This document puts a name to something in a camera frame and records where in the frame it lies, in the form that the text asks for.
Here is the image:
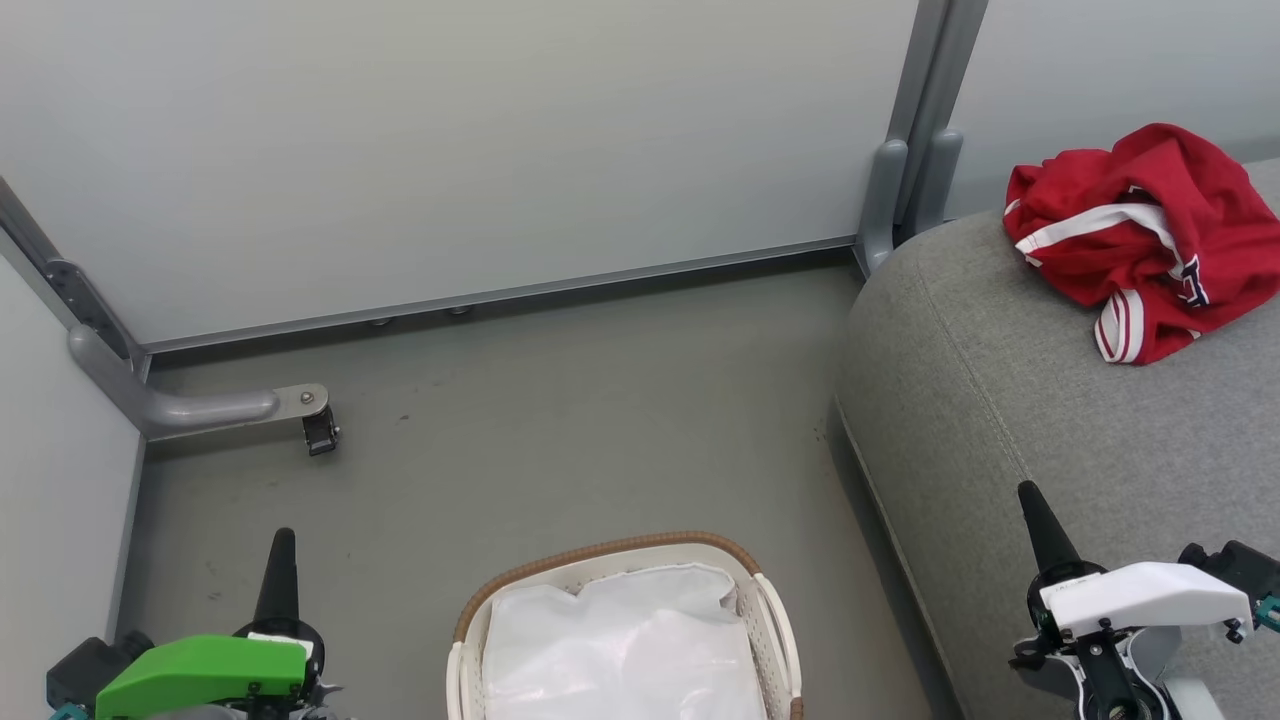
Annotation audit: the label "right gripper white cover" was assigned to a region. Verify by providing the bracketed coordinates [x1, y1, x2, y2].
[1008, 481, 1256, 720]

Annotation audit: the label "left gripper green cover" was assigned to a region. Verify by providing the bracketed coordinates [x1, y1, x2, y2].
[95, 528, 343, 720]

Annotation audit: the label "red jersey shirt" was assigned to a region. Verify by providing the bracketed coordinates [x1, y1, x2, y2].
[1003, 122, 1280, 366]

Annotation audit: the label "grey fabric sofa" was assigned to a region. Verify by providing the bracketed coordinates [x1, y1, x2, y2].
[835, 155, 1280, 720]

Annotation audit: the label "grey partition foot with caster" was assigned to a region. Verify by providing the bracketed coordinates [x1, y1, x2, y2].
[68, 325, 341, 457]

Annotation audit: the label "white laundry basket brown rim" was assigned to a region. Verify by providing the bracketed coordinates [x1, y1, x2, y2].
[446, 530, 804, 720]

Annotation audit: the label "white cloth basket liner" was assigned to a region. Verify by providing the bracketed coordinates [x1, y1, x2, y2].
[482, 563, 769, 720]

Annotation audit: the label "grey upright partition foot tubes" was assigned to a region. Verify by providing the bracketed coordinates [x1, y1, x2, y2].
[855, 128, 966, 279]

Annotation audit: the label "grey post with hinge plate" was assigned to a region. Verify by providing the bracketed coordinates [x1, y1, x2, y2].
[0, 178, 151, 381]

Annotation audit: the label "grey partition base rail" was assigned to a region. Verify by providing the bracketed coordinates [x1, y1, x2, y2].
[140, 235, 861, 353]

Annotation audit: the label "grey double partition post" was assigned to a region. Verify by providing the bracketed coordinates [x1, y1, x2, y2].
[885, 0, 991, 241]

